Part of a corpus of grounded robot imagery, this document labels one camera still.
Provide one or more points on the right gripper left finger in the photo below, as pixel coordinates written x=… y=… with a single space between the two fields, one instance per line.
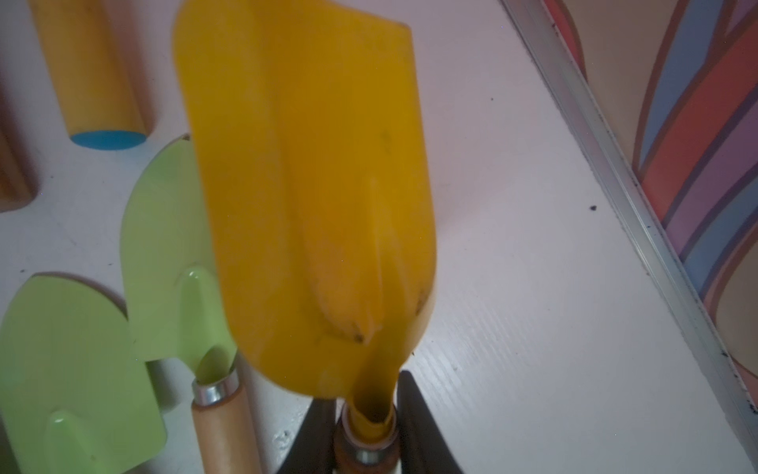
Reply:
x=312 y=450

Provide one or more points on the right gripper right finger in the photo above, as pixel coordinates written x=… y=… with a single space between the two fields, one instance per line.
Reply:
x=422 y=446

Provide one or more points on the green wooden-handle shovel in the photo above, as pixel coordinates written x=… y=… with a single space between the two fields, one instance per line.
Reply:
x=175 y=307
x=16 y=188
x=75 y=398

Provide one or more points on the yellow shovel wooden handle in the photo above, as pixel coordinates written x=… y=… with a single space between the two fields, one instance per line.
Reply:
x=307 y=127

